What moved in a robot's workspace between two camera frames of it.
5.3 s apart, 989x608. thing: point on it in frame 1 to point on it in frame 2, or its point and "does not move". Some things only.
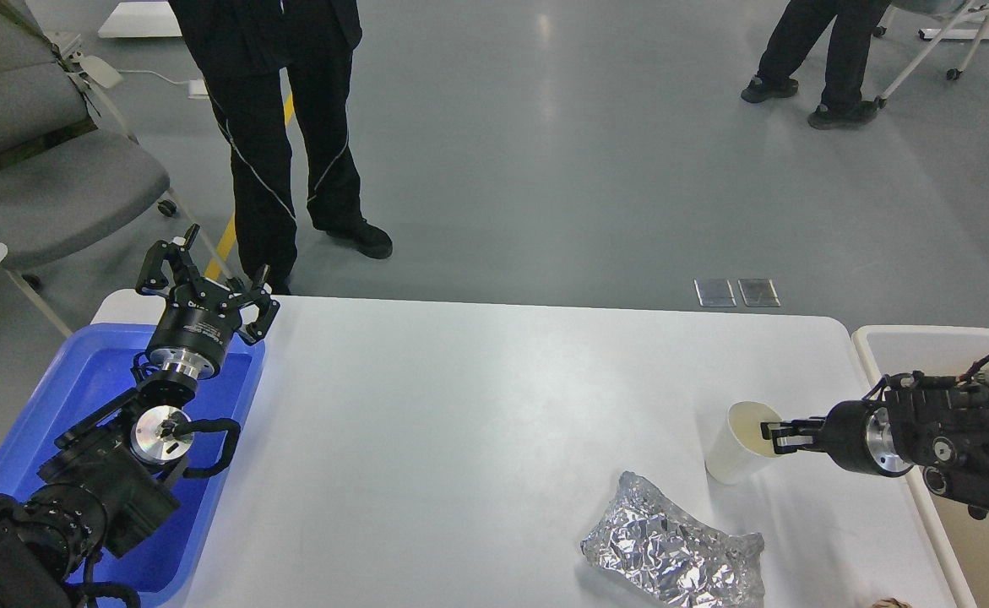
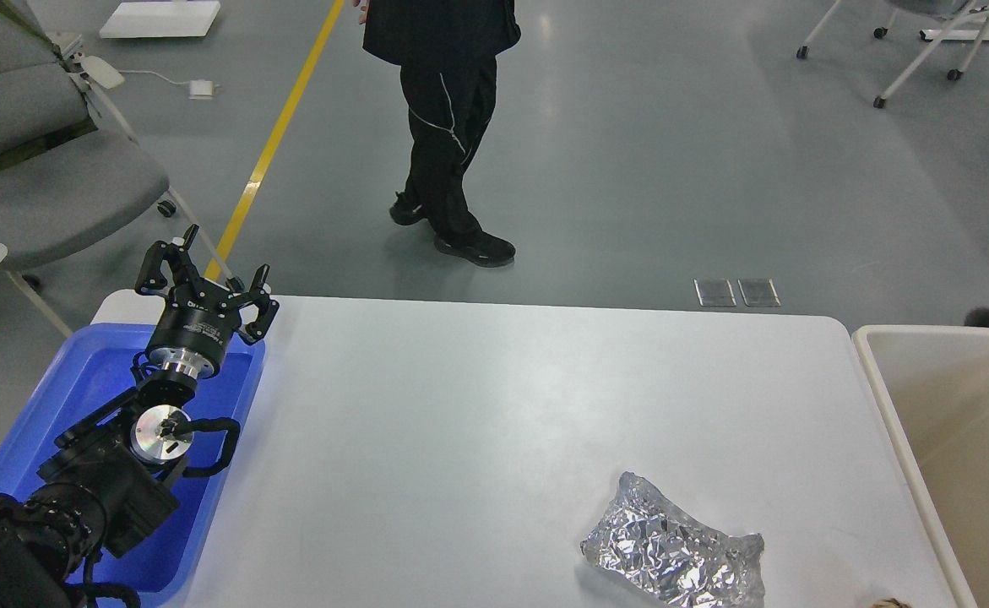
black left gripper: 190,335 does not move
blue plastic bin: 93,366 does not move
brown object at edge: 892,602 does not move
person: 245,50 to 448,51
